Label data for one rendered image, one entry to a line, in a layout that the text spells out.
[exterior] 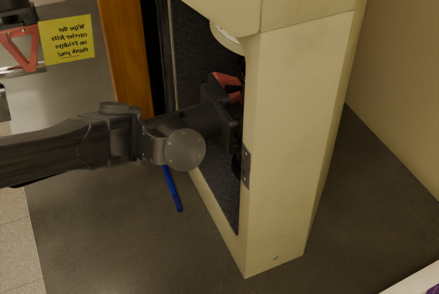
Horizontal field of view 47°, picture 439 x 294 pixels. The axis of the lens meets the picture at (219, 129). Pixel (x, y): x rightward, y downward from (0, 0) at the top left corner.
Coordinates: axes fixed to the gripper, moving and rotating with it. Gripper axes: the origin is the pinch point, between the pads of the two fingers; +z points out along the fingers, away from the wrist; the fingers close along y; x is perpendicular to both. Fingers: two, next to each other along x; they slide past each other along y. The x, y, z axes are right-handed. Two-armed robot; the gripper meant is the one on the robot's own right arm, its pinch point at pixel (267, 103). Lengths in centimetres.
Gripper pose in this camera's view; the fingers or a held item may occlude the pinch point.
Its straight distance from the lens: 78.9
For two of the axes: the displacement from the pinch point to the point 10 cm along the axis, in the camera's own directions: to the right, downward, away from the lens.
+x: -0.3, 7.2, 6.9
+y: -4.3, -6.3, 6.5
